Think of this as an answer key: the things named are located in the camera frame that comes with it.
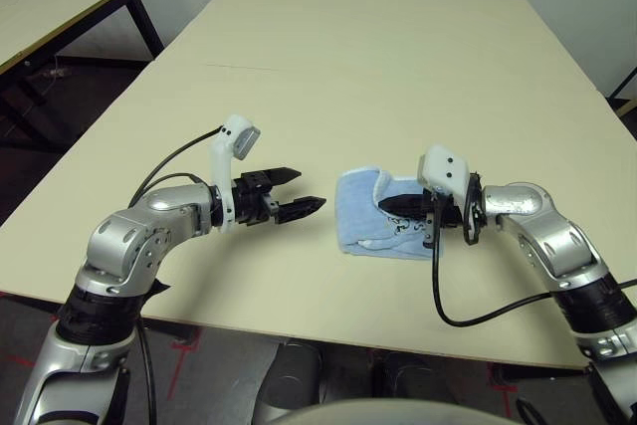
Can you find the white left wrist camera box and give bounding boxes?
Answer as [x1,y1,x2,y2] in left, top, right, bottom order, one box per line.
[207,114,263,235]

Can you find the blue terry towel white trim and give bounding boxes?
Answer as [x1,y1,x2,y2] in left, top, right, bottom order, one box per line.
[333,164,439,261]

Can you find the robot right black foot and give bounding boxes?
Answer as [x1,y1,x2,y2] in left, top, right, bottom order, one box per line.
[382,352,460,404]

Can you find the robot left black foot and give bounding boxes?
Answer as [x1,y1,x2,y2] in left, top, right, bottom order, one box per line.
[263,342,325,414]

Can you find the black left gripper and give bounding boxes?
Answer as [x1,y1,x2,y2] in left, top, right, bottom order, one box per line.
[231,165,328,228]

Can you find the robot black foot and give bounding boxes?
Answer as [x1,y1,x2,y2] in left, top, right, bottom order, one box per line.
[382,352,460,404]
[263,342,325,414]

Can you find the green cushion wooden stool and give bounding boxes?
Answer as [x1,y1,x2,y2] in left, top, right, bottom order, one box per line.
[612,98,637,120]

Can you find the black tripod stand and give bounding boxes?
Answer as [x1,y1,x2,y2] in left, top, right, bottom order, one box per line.
[604,66,637,103]

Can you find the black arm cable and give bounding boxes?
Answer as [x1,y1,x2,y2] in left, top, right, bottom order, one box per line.
[516,397,543,425]
[127,126,224,425]

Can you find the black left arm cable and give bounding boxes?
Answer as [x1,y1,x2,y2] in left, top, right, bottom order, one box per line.
[127,126,224,425]

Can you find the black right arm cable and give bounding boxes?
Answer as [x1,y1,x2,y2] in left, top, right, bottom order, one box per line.
[516,397,543,425]

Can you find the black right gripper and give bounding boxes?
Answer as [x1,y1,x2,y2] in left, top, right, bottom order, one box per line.
[377,189,468,251]

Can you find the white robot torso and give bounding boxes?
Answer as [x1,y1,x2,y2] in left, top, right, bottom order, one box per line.
[276,397,504,425]

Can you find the side table black legs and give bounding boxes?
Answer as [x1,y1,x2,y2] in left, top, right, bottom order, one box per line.
[0,0,165,152]

